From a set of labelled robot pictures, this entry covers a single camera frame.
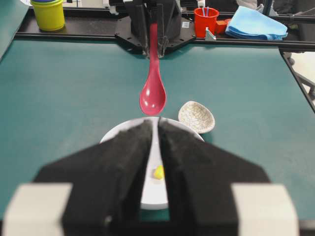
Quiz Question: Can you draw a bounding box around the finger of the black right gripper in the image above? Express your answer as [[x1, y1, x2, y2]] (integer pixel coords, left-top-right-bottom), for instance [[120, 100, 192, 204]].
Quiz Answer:
[[157, 0, 181, 58], [125, 0, 151, 58]]

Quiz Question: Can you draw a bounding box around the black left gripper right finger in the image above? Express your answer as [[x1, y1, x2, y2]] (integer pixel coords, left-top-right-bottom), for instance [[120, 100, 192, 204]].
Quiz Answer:
[[158, 117, 303, 236]]

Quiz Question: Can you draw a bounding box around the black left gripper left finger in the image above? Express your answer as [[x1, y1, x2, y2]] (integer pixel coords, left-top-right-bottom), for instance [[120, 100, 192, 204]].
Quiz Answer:
[[0, 120, 154, 236]]

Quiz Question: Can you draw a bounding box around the red plastic spoon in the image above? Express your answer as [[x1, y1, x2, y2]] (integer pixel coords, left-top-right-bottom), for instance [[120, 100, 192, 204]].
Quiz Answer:
[[139, 23, 166, 116]]

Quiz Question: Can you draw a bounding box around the yellow hexagonal prism block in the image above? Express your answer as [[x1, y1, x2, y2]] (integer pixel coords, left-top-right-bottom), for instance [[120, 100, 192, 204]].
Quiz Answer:
[[153, 165, 164, 180]]

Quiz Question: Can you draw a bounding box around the white round bowl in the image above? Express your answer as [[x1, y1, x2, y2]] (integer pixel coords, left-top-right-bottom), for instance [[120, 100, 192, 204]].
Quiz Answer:
[[101, 117, 203, 210]]

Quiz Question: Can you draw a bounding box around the orange small block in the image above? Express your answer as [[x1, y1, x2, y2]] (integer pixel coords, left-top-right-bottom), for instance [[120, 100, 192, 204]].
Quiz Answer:
[[215, 18, 231, 34]]

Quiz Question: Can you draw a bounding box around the crackle-glaze spoon rest dish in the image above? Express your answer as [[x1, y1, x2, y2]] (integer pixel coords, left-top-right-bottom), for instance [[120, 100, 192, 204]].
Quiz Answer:
[[178, 101, 216, 134]]

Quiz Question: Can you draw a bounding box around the red plastic cup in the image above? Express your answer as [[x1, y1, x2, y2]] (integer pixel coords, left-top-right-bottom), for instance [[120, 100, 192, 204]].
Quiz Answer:
[[194, 7, 220, 38]]

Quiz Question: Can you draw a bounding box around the blue folded cloth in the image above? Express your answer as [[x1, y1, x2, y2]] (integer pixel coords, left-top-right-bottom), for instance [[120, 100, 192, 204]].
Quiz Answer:
[[225, 6, 288, 41]]

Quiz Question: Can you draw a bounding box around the yellow green plastic cup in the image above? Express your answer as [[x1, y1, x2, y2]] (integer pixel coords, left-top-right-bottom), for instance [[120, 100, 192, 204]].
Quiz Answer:
[[31, 0, 65, 31]]

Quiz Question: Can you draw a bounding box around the black aluminium frame rail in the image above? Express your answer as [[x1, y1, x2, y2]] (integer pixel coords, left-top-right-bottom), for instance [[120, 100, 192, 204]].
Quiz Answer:
[[15, 7, 315, 57]]

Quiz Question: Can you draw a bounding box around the silver corner bracket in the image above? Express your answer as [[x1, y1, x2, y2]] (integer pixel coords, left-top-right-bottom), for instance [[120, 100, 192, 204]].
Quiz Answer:
[[205, 27, 217, 41]]

